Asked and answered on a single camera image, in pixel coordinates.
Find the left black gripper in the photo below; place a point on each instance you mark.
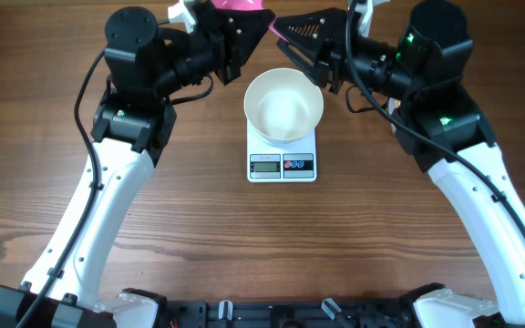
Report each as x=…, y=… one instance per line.
x=221, y=27

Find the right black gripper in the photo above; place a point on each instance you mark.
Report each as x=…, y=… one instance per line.
x=331, y=46

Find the pink measuring scoop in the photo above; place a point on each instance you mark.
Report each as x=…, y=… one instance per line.
x=246, y=5

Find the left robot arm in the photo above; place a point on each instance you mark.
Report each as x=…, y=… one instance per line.
x=149, y=62

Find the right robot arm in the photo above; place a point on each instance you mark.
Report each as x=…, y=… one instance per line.
x=416, y=86

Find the white bowl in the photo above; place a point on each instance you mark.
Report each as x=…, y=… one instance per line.
x=282, y=106

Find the white digital kitchen scale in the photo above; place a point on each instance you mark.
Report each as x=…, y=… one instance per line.
x=268, y=162

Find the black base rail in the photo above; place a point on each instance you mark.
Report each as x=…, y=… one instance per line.
x=378, y=313

